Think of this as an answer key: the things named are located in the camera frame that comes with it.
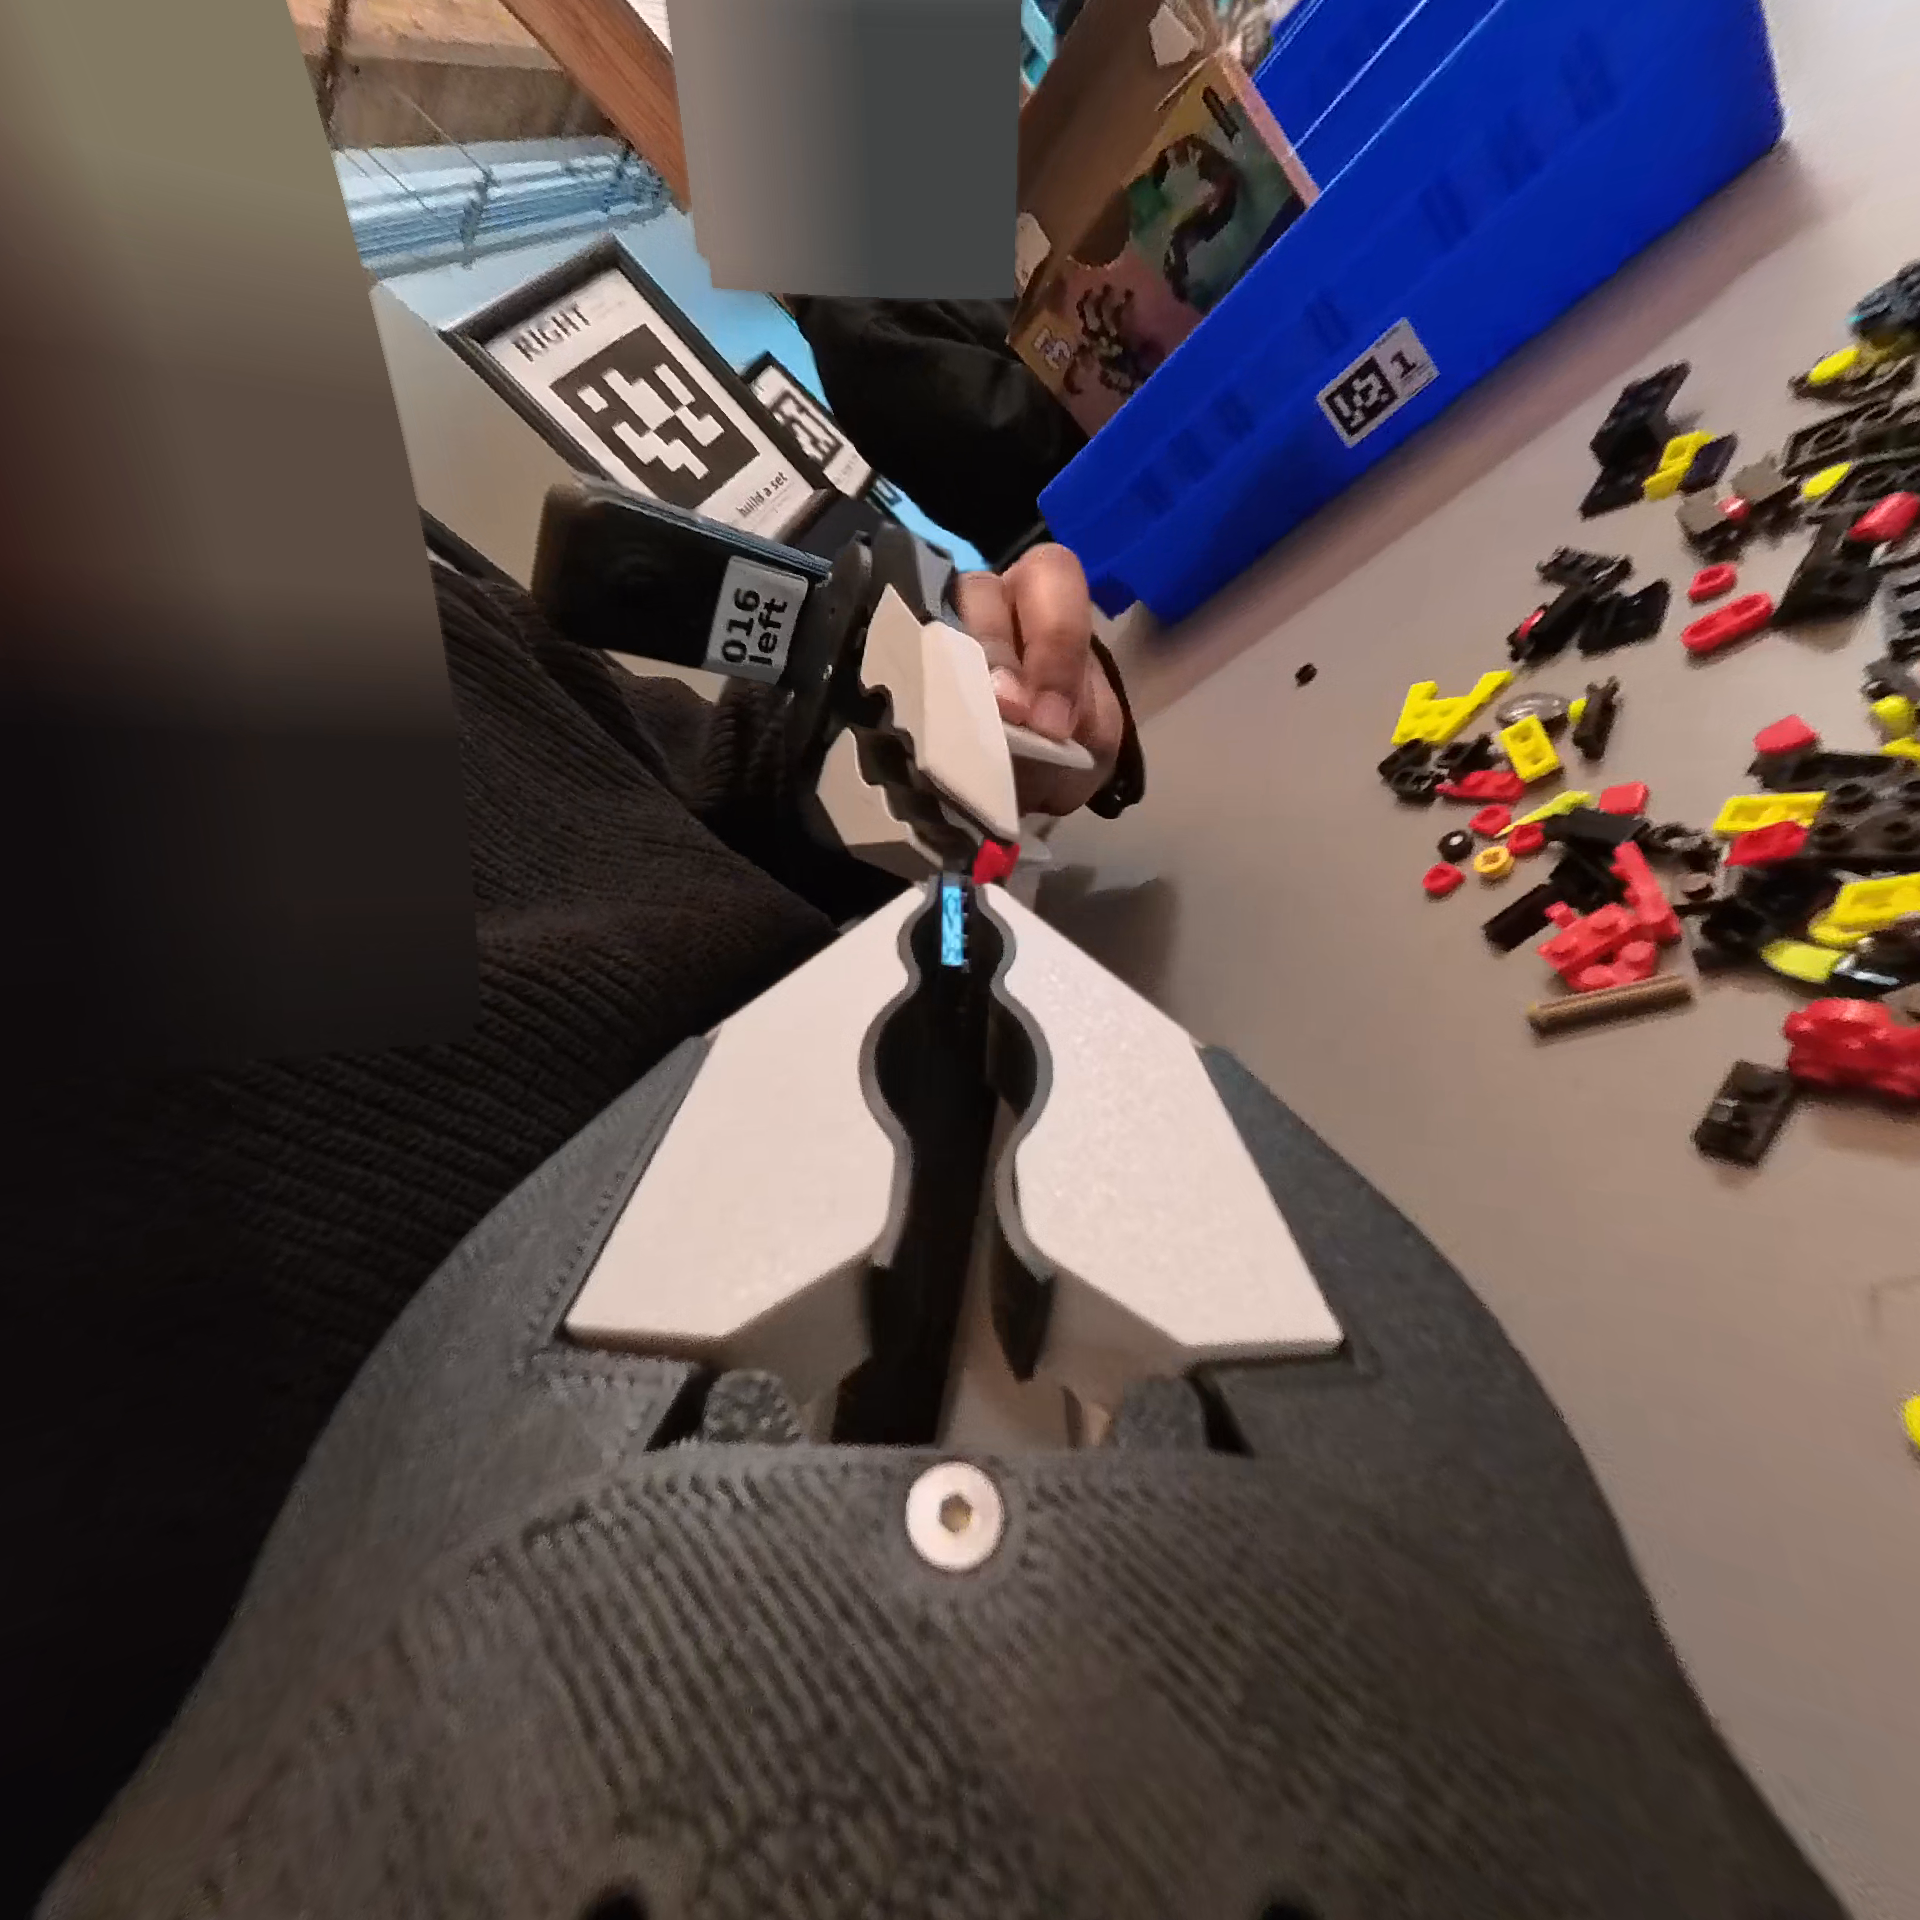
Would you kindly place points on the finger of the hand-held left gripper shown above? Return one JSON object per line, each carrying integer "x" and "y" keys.
{"x": 870, "y": 818}
{"x": 955, "y": 705}

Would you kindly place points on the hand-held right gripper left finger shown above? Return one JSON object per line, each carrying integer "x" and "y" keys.
{"x": 734, "y": 1184}

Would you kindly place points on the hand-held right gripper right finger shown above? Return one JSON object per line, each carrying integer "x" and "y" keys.
{"x": 1172, "y": 1201}

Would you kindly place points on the small red lego piece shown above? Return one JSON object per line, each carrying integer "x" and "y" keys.
{"x": 992, "y": 857}

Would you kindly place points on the person's left forearm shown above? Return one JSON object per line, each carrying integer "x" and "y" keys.
{"x": 931, "y": 421}

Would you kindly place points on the tan lego rod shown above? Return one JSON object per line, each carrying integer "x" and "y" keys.
{"x": 1613, "y": 1002}

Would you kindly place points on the yellow wedge lego plate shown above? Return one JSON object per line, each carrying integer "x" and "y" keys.
{"x": 1441, "y": 708}

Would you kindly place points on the pile of lego pieces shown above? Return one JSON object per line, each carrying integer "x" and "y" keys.
{"x": 1613, "y": 931}

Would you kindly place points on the grey lego dish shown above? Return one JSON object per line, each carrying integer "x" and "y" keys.
{"x": 1540, "y": 705}

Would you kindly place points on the person's left hand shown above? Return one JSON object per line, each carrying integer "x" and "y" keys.
{"x": 1049, "y": 644}

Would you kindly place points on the large framed marker sign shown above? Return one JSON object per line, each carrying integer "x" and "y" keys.
{"x": 630, "y": 404}

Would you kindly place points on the small framed marker sign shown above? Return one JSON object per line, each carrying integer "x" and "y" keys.
{"x": 811, "y": 427}

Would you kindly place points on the person's black sweater torso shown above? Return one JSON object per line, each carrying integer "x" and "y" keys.
{"x": 600, "y": 931}

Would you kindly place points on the wooden ceiling beam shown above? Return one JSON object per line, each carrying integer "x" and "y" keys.
{"x": 585, "y": 76}

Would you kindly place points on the printed cardboard box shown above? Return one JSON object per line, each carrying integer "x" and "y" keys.
{"x": 1185, "y": 224}

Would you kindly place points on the blue plastic bin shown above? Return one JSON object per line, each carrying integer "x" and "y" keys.
{"x": 1424, "y": 224}

